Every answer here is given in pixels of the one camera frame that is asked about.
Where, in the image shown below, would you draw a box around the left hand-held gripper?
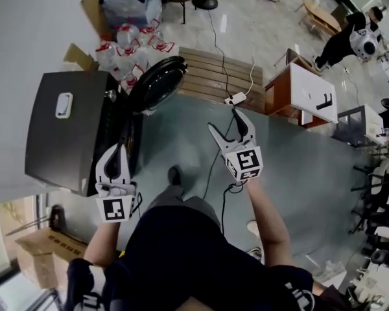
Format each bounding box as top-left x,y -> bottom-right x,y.
95,143 -> 139,224

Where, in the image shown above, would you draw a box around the black hand trolley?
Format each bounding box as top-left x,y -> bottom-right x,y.
5,204 -> 65,238

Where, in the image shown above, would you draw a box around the brown wooden slatted platform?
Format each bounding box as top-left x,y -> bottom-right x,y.
176,46 -> 266,115

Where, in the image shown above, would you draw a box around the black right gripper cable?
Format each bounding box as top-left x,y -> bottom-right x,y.
220,181 -> 246,238

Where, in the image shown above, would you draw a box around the white desk with black frame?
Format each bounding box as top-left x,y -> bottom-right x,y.
330,104 -> 389,148

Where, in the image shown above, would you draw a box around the clear plastic storage bag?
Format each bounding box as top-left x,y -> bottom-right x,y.
102,0 -> 163,29

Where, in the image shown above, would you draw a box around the person's left black shoe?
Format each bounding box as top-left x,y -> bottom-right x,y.
167,165 -> 182,187

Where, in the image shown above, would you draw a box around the person's grey trousers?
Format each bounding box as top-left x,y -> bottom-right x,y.
144,183 -> 222,236

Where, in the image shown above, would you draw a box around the white cable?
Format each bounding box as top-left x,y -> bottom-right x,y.
244,43 -> 257,97

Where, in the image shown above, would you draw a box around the dark grey washing machine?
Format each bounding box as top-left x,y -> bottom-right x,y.
24,71 -> 143,198

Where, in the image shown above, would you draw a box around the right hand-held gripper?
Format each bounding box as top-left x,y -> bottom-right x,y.
207,108 -> 264,184

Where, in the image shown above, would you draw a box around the person's right forearm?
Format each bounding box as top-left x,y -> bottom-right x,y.
244,179 -> 294,268

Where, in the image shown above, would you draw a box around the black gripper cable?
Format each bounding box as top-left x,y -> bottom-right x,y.
220,181 -> 246,238
129,191 -> 143,218

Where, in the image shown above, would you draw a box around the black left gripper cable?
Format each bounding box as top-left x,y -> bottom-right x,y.
129,191 -> 143,218

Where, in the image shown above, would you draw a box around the person's navy shirt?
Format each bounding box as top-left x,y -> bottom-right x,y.
64,202 -> 315,311

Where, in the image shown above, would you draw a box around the plain open cardboard box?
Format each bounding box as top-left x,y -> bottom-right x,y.
80,0 -> 113,38

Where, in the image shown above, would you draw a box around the white pad on machine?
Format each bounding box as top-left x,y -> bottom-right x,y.
54,92 -> 74,119

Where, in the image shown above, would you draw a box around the printed cardboard box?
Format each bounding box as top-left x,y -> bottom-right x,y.
14,227 -> 91,291

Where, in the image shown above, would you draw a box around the round black machine door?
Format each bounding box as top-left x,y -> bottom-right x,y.
128,56 -> 188,115

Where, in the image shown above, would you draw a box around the round light wooden table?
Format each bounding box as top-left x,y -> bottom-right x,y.
300,0 -> 343,40

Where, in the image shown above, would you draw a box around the flat cardboard piece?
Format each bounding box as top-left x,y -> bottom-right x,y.
63,43 -> 100,73

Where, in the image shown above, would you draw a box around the person's left forearm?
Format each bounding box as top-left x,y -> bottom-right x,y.
83,220 -> 123,267

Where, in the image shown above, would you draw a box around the pile of white plastic bags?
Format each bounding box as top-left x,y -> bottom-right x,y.
95,17 -> 179,92

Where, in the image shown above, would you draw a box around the black cabinet handle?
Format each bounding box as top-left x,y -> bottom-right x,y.
316,93 -> 333,111

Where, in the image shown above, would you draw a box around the white power strip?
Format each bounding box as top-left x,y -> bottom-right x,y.
224,91 -> 248,106

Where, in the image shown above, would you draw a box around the black power cable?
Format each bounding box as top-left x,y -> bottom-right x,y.
200,105 -> 237,202

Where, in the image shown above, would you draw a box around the black fan cable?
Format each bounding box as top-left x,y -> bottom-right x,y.
207,8 -> 233,97

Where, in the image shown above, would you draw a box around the brown wooden chair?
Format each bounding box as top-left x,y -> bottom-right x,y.
274,47 -> 314,69

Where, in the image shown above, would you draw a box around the white backpack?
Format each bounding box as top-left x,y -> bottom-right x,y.
349,27 -> 379,61

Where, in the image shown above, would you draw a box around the white brown cabinet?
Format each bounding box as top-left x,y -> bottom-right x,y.
265,62 -> 339,129

